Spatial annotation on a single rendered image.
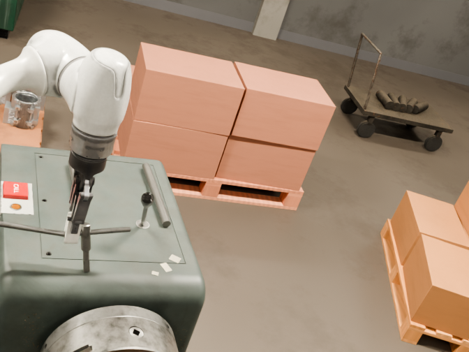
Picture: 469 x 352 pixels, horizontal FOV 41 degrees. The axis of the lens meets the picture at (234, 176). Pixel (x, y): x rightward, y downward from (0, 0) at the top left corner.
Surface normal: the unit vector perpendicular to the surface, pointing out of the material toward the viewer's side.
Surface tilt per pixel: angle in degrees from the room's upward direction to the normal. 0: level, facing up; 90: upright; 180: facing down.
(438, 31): 90
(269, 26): 90
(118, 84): 79
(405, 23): 90
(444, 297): 90
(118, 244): 0
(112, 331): 12
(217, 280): 0
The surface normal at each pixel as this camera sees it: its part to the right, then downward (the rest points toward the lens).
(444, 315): -0.14, 0.47
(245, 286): 0.30, -0.82
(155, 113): 0.19, 0.55
